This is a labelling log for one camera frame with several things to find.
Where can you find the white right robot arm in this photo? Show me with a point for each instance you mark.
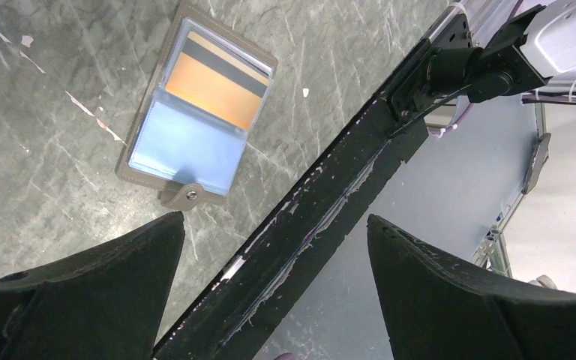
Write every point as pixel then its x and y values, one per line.
pixel 525 53

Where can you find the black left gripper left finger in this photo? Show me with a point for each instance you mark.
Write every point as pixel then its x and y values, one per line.
pixel 106 302

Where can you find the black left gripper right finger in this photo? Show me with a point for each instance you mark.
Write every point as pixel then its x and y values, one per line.
pixel 438 306

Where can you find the orange credit card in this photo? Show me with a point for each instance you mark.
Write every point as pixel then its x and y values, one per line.
pixel 208 77

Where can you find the grey leather card holder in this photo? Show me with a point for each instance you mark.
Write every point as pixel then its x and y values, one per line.
pixel 188 155

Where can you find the aluminium extrusion frame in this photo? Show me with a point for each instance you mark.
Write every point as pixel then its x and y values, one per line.
pixel 492 253

